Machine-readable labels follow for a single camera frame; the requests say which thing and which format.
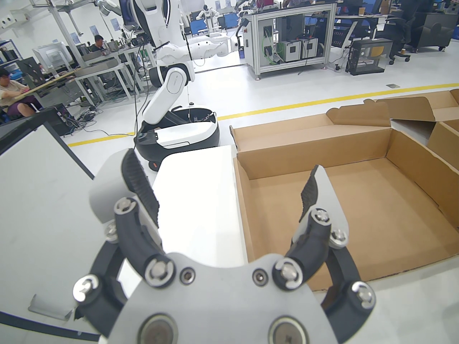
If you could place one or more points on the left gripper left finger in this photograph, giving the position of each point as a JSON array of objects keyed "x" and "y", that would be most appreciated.
[{"x": 133, "y": 180}]

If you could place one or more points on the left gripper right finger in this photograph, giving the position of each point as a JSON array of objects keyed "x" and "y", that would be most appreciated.
[{"x": 312, "y": 238}]

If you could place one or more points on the large shallow cardboard box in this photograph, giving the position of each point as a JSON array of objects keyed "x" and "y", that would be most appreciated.
[{"x": 358, "y": 216}]

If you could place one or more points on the white panel with black edge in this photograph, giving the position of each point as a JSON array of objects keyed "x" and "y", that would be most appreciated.
[{"x": 43, "y": 195}]

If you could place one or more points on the grey desk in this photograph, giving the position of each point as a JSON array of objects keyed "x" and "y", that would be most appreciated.
[{"x": 96, "y": 73}]

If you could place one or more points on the small white humanoid robot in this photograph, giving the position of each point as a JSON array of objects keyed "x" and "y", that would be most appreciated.
[{"x": 208, "y": 12}]

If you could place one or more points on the black computer case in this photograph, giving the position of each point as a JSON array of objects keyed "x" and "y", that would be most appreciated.
[{"x": 365, "y": 55}]

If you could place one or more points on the black office chair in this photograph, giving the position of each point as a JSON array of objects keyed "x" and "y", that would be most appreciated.
[{"x": 403, "y": 19}]

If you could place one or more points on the dark grey cabinet on wheels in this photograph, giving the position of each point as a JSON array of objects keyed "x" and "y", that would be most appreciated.
[{"x": 435, "y": 30}]

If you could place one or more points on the clear plastic bracket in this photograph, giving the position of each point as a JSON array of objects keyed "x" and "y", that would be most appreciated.
[{"x": 50, "y": 309}]

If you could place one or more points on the aluminium frame equipment cabinet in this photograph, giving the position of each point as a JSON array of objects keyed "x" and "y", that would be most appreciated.
[{"x": 287, "y": 37}]

